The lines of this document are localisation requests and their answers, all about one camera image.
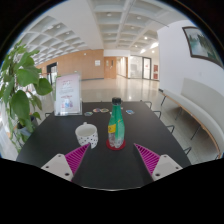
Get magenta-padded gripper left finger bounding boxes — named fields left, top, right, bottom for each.
left=40, top=142, right=92, bottom=186

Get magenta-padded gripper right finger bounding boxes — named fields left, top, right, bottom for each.
left=132, top=142, right=184, bottom=186

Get green plastic drink bottle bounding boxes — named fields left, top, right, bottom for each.
left=107, top=96, right=126, bottom=149

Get white black-dotted mug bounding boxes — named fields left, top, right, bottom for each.
left=74, top=121, right=99, bottom=150

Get grey plant pot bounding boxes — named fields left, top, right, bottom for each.
left=16, top=114, right=39, bottom=141

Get clear acrylic sign stand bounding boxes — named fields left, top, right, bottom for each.
left=53, top=73, right=83, bottom=117

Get large green leafy plant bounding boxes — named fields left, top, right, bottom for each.
left=0, top=41, right=54, bottom=153

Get ceiling lights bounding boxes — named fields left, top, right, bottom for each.
left=46, top=12, right=160, bottom=54

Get dark-framed landscape picture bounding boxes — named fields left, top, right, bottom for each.
left=182, top=25, right=224, bottom=69

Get white wall bench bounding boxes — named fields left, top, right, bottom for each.
left=159, top=78, right=224, bottom=156

